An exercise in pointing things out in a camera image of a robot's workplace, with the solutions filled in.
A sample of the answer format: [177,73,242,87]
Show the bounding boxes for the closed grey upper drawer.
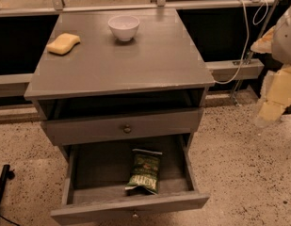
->
[41,108,203,146]

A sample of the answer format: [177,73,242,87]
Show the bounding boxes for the green jalapeno chip bag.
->
[125,149,163,194]

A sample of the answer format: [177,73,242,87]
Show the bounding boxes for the black bar on floor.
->
[0,164,15,204]

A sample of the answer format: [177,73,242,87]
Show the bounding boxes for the round brass drawer knob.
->
[123,124,132,134]

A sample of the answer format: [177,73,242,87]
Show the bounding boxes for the white hanging cable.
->
[212,0,270,86]

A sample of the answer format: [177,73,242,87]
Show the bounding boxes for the grey wooden drawer cabinet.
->
[24,8,216,226]

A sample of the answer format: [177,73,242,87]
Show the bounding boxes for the white ceramic bowl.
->
[108,15,140,41]

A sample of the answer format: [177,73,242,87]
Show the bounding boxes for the yellow sponge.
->
[46,33,80,55]

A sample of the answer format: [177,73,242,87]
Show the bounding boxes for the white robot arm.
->
[251,6,291,127]

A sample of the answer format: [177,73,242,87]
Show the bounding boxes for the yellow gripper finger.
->
[251,26,275,54]
[254,65,291,128]

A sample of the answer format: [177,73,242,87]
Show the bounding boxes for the open grey middle drawer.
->
[51,136,209,225]

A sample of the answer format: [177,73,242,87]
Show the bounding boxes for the grey metal railing frame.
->
[0,0,287,99]

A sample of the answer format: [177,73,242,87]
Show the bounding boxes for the slanted metal pole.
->
[228,0,280,106]

